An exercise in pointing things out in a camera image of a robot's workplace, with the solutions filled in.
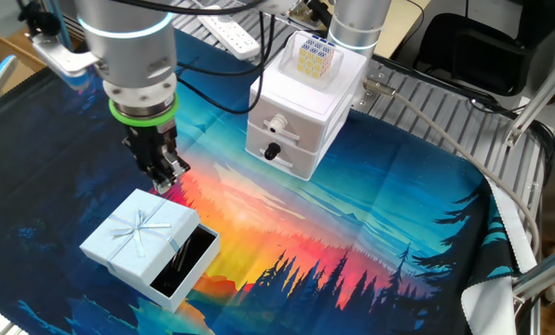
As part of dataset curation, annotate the white puzzle cube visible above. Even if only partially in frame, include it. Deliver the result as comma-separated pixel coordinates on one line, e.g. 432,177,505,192
296,35,337,79

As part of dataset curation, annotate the white drawer with black knob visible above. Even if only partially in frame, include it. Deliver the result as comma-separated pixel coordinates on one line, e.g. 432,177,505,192
245,123,323,181

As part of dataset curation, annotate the slanted aluminium profile bar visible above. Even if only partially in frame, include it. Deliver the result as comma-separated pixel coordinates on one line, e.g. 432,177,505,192
504,46,555,149

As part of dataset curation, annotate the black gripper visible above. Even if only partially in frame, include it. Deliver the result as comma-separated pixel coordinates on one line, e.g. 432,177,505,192
122,118,191,195

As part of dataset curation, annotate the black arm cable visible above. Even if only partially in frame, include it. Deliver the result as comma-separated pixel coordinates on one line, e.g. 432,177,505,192
175,8,278,115
109,0,267,79

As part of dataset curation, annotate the light blue ribboned box casing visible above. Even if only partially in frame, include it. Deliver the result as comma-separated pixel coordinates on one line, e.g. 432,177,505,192
79,188,202,287

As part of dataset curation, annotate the black pen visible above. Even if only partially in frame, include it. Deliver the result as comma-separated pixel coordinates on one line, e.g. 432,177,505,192
168,234,196,285

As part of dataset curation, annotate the colourful forest sunset tablecloth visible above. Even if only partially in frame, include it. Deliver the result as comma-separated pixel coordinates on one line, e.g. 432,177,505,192
0,27,539,335

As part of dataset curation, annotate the beige wooden desk board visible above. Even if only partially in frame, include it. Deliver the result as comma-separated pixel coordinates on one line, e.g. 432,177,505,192
374,0,431,60

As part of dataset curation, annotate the black cable bundle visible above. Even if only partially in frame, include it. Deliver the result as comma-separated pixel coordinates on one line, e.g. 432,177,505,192
463,87,555,206

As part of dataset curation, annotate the white power strip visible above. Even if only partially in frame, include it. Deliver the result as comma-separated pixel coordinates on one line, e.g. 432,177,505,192
196,4,262,60

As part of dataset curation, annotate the clear plastic cube case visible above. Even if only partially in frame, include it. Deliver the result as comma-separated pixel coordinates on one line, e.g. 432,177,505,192
278,30,345,90

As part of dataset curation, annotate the brown cardboard box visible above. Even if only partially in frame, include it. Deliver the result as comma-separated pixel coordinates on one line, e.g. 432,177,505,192
0,25,48,89

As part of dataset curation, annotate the grey cable with metal connector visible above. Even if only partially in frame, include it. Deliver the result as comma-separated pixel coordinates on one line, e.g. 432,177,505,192
361,76,542,261

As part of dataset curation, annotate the black office chair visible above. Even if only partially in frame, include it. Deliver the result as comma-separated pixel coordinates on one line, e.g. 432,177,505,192
414,12,535,97

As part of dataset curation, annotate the aluminium frame bar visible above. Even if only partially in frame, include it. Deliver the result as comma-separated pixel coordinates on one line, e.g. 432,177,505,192
512,241,555,303

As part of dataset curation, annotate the white plastic drawer cabinet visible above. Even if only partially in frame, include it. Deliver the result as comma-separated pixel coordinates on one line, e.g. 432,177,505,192
244,30,370,181

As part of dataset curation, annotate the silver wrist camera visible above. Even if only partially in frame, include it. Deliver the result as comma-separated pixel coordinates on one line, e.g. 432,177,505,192
30,32,102,90

